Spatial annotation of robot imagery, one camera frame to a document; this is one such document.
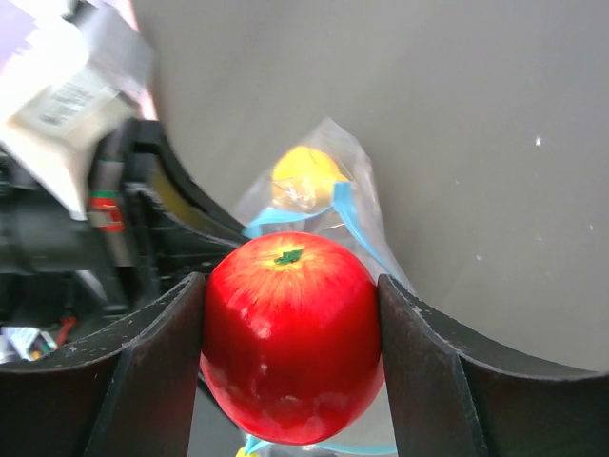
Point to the fake red apple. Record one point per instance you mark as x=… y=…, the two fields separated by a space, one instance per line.
x=292 y=337

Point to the clear zip bag blue seal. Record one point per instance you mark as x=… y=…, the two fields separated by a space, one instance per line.
x=354 y=220

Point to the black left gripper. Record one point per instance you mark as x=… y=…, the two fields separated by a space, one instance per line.
x=147 y=225

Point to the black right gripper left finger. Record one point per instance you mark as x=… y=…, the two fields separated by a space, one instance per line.
x=125 y=390

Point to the fake yellow lemon in bag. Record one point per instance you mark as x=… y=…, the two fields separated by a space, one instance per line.
x=303 y=179

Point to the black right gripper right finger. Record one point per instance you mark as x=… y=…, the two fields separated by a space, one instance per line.
x=454 y=392

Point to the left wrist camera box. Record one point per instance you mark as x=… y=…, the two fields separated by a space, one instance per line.
x=66 y=84

